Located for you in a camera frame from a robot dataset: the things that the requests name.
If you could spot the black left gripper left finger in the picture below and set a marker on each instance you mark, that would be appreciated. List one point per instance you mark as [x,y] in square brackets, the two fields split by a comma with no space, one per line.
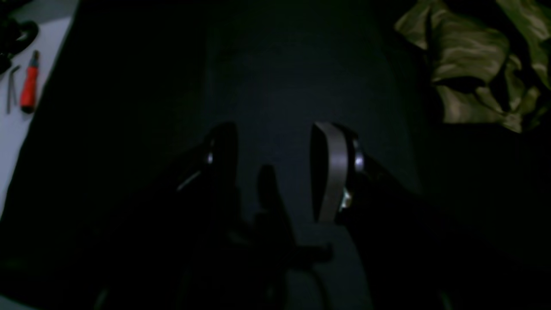
[180,244]

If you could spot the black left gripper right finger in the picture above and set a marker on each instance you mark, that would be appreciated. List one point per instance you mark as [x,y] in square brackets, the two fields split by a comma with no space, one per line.
[414,257]

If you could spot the camouflage t-shirt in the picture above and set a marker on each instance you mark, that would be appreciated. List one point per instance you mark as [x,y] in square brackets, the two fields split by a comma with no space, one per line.
[489,60]

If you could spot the red handled screwdriver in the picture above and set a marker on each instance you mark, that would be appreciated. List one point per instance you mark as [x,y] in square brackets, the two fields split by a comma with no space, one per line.
[29,89]

